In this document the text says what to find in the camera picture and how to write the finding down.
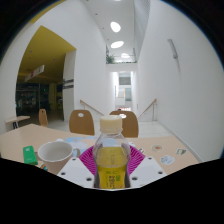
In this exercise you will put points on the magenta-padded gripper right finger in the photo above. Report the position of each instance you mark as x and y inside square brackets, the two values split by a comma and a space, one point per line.
[148, 170]

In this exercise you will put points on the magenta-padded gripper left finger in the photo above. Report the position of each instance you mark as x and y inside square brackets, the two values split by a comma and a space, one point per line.
[73, 171]

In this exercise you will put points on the clear bottle with yellow drink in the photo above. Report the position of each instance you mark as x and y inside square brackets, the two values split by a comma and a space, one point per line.
[111, 166]

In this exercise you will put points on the small grey sticker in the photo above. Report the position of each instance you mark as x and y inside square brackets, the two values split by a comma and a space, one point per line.
[141, 150]

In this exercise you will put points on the white blue sticker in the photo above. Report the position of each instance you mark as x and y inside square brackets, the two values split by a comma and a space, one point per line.
[167, 160]

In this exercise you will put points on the beige mug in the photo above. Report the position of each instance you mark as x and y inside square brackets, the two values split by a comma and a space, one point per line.
[55, 156]

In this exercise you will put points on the round orange sticker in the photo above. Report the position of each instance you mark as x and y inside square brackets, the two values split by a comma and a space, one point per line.
[156, 147]

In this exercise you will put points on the colourful shield sticker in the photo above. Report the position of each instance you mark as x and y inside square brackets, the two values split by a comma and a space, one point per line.
[43, 167]

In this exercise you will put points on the pale blue sticker sheet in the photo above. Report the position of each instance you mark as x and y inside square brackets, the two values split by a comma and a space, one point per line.
[75, 140]

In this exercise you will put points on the yellow green sticker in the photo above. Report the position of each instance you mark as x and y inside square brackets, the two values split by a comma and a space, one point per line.
[181, 151]

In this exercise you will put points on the small green box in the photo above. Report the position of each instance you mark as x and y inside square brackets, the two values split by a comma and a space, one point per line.
[30, 155]

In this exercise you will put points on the wooden chair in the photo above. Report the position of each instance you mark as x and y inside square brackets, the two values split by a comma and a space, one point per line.
[43, 117]
[81, 122]
[130, 125]

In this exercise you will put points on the wooden stair handrail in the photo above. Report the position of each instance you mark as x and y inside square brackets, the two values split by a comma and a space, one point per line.
[90, 107]
[148, 107]

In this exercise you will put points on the small side table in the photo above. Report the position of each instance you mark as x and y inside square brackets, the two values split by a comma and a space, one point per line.
[16, 119]

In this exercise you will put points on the dark shop shelf unit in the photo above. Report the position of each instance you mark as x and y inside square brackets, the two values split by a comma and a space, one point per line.
[28, 98]

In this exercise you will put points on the hanging white sign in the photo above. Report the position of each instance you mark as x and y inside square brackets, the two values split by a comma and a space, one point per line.
[34, 73]

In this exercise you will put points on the green potted plant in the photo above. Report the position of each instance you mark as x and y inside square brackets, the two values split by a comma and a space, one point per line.
[110, 59]

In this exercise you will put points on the oval ceiling lights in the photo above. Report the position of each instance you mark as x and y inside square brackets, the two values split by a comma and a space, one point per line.
[115, 27]

